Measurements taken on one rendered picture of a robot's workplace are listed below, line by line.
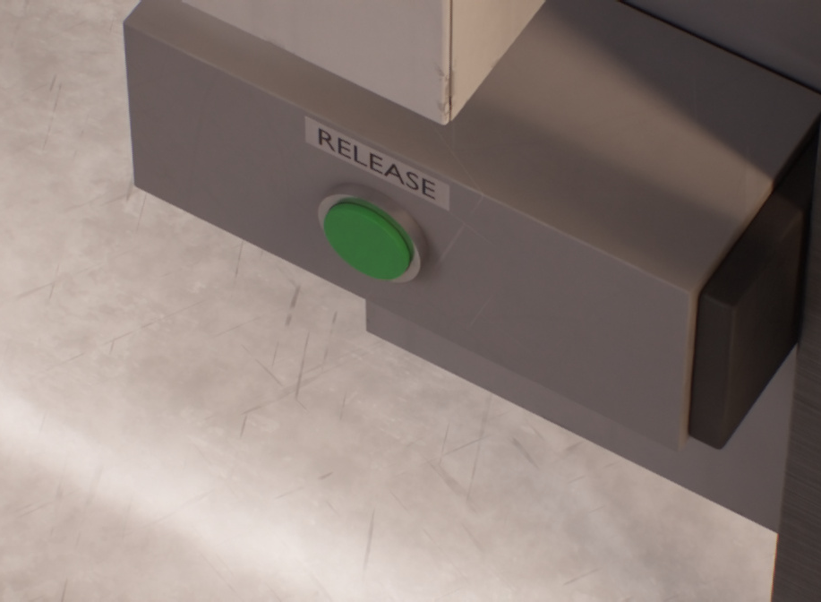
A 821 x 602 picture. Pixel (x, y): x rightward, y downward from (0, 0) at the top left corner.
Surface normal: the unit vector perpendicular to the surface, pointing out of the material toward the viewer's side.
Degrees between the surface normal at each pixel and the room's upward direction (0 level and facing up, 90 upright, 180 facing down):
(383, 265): 90
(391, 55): 90
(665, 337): 90
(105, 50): 0
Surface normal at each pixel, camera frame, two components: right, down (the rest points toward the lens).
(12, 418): 0.00, -0.60
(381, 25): -0.52, 0.68
